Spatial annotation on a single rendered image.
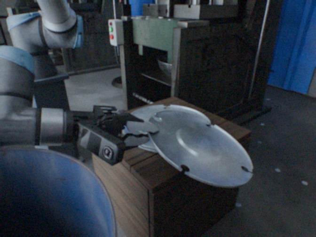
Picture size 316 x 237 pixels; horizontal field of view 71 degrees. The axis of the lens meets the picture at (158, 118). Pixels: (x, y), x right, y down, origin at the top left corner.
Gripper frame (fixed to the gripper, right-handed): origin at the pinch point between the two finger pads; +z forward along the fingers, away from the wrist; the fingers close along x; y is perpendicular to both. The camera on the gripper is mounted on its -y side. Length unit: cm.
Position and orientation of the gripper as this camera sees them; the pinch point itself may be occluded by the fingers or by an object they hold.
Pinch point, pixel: (154, 133)
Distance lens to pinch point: 53.8
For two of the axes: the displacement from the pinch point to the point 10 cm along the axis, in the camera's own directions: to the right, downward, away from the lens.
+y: -4.0, -4.2, 8.1
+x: -2.3, 9.1, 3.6
